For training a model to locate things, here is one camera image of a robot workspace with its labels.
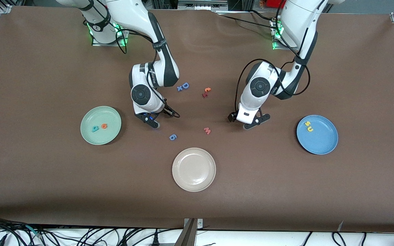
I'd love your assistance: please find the teal tipped cable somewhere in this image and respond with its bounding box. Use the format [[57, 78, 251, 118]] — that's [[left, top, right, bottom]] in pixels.
[[23, 224, 43, 238]]

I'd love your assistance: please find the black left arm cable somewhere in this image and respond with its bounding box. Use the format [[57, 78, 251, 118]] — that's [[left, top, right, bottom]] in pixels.
[[234, 0, 311, 115]]

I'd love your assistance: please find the metal table clamp bracket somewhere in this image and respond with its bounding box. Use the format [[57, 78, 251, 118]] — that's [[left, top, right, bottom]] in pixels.
[[183, 218, 203, 246]]

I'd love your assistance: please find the beige plate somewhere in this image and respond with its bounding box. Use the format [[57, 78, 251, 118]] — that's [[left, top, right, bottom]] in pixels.
[[172, 148, 216, 192]]

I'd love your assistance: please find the brown table cover sheet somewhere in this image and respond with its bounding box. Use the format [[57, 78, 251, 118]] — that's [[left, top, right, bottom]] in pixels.
[[0, 5, 394, 233]]

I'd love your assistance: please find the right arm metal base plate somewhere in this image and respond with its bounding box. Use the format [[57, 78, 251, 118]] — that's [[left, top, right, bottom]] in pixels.
[[92, 20, 129, 46]]

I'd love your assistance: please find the blue plate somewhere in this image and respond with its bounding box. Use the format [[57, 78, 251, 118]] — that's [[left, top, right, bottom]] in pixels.
[[297, 115, 339, 155]]

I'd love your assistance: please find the light green plate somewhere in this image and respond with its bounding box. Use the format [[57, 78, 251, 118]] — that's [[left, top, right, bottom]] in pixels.
[[80, 106, 122, 146]]

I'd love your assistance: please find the black base supply cable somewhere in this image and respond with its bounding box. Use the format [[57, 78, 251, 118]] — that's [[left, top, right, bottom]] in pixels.
[[218, 14, 278, 29]]

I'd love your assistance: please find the red box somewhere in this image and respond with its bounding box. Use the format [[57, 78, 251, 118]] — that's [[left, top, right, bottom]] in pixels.
[[265, 0, 288, 9]]

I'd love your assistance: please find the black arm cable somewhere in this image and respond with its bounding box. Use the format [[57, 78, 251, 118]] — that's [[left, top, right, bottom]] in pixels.
[[115, 29, 181, 119], [234, 0, 311, 115]]

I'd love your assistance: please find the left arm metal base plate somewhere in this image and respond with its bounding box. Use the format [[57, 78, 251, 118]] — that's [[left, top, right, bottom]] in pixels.
[[272, 17, 300, 51]]

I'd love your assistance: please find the aluminium frame with sockets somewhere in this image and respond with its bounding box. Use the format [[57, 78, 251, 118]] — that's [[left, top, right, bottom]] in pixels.
[[178, 0, 229, 11]]

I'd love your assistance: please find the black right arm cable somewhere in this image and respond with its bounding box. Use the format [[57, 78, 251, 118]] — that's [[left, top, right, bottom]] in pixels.
[[115, 29, 181, 119]]

